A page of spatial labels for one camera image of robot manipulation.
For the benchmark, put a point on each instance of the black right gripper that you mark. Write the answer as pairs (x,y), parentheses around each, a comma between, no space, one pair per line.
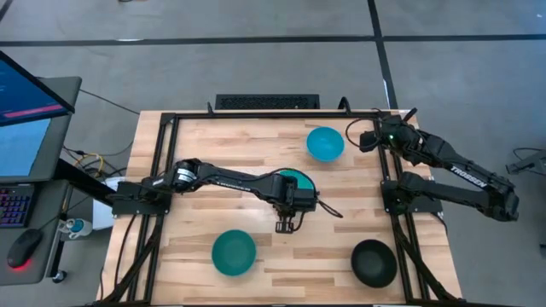
(394,134)

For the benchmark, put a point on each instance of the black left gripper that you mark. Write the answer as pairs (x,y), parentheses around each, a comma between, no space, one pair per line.
(305,200)

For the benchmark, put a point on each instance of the blue plastic bowl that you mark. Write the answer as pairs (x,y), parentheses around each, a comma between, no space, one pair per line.
(325,143)

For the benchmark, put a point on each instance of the turquoise plastic bowl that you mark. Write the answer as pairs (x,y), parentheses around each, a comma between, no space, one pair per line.
(303,181)

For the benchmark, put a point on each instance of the dark green plastic bowl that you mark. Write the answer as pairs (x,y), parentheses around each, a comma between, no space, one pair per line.
(234,252)

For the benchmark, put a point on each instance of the black plastic bowl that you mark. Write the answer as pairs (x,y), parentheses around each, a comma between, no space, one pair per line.
(374,263)

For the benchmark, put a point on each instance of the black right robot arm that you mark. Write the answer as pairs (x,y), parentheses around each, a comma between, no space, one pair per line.
(467,175)

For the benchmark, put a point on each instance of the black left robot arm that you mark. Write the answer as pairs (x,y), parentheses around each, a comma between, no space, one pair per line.
(239,179)

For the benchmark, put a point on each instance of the black perforated computer case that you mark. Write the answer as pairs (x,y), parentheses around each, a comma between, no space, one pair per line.
(266,101)

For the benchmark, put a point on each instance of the white box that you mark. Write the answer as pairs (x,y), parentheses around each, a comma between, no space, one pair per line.
(102,213)

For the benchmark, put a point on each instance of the clear bottle blue label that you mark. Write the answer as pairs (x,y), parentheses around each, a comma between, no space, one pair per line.
(79,227)

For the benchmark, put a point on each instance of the black desk leg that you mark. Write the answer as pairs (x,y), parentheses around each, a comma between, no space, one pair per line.
(81,181)

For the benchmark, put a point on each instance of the black caster wheel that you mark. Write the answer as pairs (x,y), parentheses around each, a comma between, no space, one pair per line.
(59,277)

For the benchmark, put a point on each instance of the grey rolling desk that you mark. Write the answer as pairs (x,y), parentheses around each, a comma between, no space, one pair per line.
(64,128)

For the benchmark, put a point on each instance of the black computer mouse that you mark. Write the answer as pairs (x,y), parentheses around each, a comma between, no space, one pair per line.
(23,247)

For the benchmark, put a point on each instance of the laptop with backlit keyboard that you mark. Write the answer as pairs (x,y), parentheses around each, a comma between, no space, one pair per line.
(17,145)

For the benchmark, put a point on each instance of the black monitor dark-blue screen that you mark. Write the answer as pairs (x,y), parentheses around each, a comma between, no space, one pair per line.
(25,94)

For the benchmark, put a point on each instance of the black aluminium table frame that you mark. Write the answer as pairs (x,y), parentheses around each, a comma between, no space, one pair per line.
(273,115)

